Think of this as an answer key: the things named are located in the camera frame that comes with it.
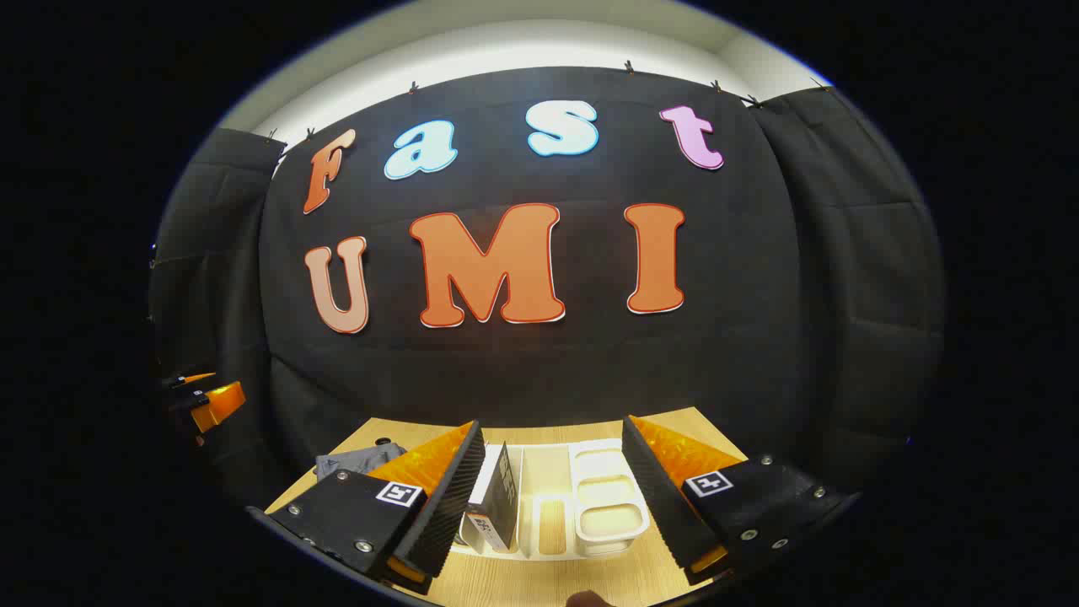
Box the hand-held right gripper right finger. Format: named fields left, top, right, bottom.
left=621, top=415, right=854, bottom=587

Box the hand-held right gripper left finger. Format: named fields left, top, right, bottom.
left=268, top=420, right=487, bottom=595

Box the book with night city cover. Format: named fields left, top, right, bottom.
left=462, top=441, right=520, bottom=555

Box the white bookshelf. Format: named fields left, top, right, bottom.
left=455, top=438, right=652, bottom=562

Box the black backdrop cloth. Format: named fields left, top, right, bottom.
left=148, top=66, right=949, bottom=515

